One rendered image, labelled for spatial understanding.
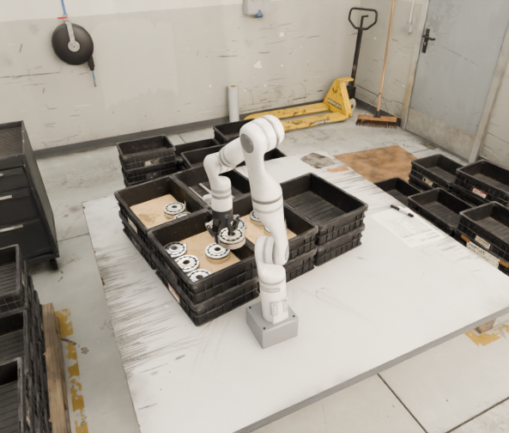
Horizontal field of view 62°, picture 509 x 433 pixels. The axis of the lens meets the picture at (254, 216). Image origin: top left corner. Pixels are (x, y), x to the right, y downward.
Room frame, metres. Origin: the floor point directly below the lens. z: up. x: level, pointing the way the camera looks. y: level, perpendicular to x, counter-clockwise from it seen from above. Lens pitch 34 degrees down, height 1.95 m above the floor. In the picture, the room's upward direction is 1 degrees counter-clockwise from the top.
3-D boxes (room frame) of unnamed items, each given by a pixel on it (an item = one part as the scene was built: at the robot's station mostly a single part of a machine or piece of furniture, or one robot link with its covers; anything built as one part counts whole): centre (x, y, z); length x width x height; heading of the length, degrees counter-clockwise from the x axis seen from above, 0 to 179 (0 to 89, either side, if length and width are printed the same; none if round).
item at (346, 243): (1.70, -0.28, 0.76); 0.40 x 0.30 x 0.12; 34
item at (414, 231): (1.78, -0.78, 0.70); 0.33 x 0.23 x 0.01; 25
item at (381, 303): (1.66, -0.09, 0.35); 1.60 x 1.60 x 0.70; 25
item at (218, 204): (1.31, 0.12, 1.17); 0.11 x 0.09 x 0.06; 27
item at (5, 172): (2.46, 1.65, 0.45); 0.60 x 0.45 x 0.90; 25
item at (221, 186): (1.29, 0.12, 1.27); 0.09 x 0.07 x 0.15; 123
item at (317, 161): (2.54, -0.42, 0.71); 0.22 x 0.19 x 0.01; 25
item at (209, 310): (1.36, 0.21, 0.76); 0.40 x 0.30 x 0.12; 34
